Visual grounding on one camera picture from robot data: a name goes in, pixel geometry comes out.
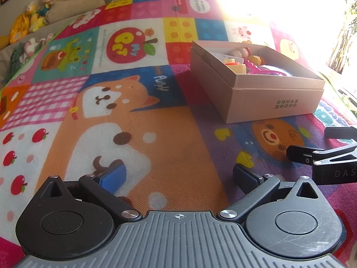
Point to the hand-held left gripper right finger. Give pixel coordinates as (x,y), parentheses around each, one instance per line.
(245,178)

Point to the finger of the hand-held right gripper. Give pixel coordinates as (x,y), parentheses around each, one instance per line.
(299,154)
(341,133)

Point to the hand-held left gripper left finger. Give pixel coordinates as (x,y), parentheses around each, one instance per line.
(114,177)

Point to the tan cardboard box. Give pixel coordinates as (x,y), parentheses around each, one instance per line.
(265,103)

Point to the pink plastic toy basket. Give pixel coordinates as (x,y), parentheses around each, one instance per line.
(259,69)

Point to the toy burger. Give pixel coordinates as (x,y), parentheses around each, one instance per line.
(256,59)

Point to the pink pig squishy toy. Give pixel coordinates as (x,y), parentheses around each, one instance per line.
(242,52)

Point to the blue white tissue pack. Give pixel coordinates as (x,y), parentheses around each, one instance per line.
(220,56)

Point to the colourful cartoon play mat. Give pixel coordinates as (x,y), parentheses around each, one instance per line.
(173,145)

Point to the green plant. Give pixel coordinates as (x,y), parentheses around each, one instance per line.
(348,25)

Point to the green cloth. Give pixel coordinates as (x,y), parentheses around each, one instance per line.
(16,60)

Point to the white pink bunny plush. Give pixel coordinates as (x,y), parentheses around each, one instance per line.
(32,46)

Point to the orange yellow plush toy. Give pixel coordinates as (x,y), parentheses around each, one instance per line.
(19,29)

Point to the beige pillows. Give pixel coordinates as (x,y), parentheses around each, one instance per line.
(78,1)

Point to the red-haired plush doll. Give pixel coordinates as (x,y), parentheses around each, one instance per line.
(46,1)

